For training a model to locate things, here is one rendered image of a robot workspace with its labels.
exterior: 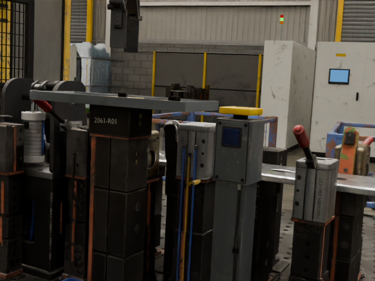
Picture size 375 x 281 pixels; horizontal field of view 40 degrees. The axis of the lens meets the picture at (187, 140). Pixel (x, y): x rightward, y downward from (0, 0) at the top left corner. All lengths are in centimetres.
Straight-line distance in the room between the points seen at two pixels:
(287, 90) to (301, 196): 822
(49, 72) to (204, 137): 406
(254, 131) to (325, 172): 19
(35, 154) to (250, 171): 65
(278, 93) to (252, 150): 838
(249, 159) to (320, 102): 832
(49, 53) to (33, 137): 373
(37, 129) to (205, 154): 47
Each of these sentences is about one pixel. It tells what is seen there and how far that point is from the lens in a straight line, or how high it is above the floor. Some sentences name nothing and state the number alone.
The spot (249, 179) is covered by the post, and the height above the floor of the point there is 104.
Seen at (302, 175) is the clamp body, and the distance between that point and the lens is 103.
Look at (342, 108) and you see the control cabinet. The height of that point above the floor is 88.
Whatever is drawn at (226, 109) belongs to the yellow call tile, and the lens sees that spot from 90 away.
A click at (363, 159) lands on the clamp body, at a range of 135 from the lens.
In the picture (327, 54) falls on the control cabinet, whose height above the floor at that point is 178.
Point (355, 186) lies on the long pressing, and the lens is 113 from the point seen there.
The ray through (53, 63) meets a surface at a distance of 512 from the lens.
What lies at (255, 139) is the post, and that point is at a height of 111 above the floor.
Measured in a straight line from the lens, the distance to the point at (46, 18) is 504.
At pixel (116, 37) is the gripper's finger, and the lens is 99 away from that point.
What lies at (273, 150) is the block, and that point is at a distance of 140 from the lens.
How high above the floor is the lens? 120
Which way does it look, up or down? 6 degrees down
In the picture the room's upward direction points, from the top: 3 degrees clockwise
